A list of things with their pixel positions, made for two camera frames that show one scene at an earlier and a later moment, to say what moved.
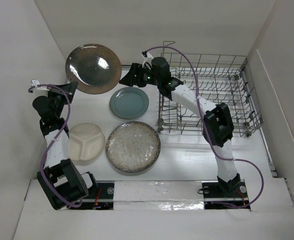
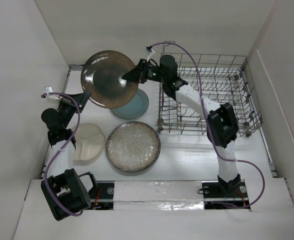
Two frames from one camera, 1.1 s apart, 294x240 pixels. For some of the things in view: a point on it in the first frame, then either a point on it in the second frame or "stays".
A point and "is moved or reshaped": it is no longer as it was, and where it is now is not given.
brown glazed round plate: [95, 67] is moved or reshaped
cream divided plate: [86, 142] stays
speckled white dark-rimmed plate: [133, 147] stays
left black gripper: [69, 88] to [82, 98]
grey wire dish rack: [217, 78] stays
